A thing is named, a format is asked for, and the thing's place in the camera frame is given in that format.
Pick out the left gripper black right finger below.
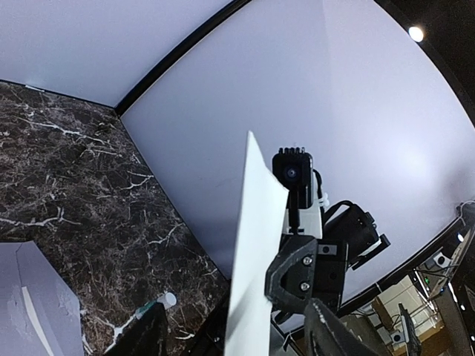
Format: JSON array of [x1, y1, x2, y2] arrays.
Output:
[[304, 298, 378, 356]]

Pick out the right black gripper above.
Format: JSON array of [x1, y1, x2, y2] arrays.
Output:
[[264, 234, 348, 323]]

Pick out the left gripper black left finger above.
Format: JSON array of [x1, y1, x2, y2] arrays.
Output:
[[105, 303, 168, 356]]

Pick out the grey envelope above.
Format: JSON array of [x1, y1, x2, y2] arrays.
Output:
[[1, 241, 85, 355]]

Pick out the beige letter paper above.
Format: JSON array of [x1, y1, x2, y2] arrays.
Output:
[[22, 286, 54, 356]]

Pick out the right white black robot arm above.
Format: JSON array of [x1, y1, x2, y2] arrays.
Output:
[[264, 200, 390, 325]]

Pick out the black front rail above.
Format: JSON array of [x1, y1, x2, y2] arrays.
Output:
[[182, 292, 229, 356]]

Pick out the right black frame post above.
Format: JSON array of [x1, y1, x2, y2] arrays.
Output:
[[114, 0, 251, 117]]

